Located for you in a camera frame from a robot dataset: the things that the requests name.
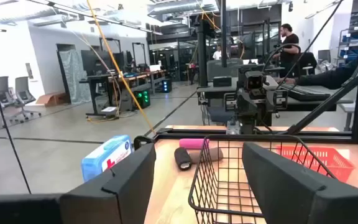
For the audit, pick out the pink bandage roll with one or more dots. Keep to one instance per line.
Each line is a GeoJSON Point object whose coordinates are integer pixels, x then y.
{"type": "Point", "coordinates": [193, 143]}

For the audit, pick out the plastic covered black panel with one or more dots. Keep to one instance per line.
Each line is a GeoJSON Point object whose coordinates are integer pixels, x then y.
{"type": "Point", "coordinates": [75, 77]}

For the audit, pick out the orange plastic slotted basket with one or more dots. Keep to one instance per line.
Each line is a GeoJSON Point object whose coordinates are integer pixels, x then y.
{"type": "Point", "coordinates": [328, 158]}

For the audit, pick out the computer tower green lights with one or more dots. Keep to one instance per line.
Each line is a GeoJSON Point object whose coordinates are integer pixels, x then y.
{"type": "Point", "coordinates": [142, 98]}

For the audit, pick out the black building column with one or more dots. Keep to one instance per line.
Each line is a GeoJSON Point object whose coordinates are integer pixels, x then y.
{"type": "Point", "coordinates": [202, 56]}

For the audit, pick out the black bandage roll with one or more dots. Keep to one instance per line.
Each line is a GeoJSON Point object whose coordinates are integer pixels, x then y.
{"type": "Point", "coordinates": [182, 158]}

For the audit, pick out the black aluminium table frame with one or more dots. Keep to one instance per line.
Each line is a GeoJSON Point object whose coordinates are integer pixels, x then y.
{"type": "Point", "coordinates": [191, 134]}

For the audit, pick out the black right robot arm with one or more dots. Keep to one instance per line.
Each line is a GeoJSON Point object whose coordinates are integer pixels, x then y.
{"type": "Point", "coordinates": [279, 99]}

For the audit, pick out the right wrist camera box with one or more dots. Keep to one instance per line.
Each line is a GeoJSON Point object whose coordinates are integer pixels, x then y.
{"type": "Point", "coordinates": [254, 81]}

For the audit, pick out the computer tower blue lights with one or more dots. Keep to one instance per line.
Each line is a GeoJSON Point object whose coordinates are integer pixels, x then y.
{"type": "Point", "coordinates": [166, 85]}

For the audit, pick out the brown cardboard box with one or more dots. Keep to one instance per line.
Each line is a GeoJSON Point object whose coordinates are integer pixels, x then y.
{"type": "Point", "coordinates": [50, 99]}

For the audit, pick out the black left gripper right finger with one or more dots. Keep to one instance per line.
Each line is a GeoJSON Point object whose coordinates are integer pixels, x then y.
{"type": "Point", "coordinates": [291, 193]}

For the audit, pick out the blue first aid kit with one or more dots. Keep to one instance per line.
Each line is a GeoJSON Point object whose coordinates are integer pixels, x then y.
{"type": "Point", "coordinates": [104, 158]}

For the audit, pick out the wooden top black desk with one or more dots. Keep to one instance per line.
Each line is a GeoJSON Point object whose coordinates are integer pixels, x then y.
{"type": "Point", "coordinates": [99, 77]}

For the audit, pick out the black keyboard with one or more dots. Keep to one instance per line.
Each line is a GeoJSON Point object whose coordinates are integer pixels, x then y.
{"type": "Point", "coordinates": [306, 93]}

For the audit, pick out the grey office chair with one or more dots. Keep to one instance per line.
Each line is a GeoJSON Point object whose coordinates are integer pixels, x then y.
{"type": "Point", "coordinates": [2, 90]}
{"type": "Point", "coordinates": [22, 93]}

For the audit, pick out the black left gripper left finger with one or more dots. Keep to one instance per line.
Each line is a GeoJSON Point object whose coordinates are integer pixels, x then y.
{"type": "Point", "coordinates": [120, 193]}

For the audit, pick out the person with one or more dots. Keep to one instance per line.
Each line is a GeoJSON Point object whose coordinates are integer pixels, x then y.
{"type": "Point", "coordinates": [288, 46]}
{"type": "Point", "coordinates": [217, 55]}
{"type": "Point", "coordinates": [325, 79]}

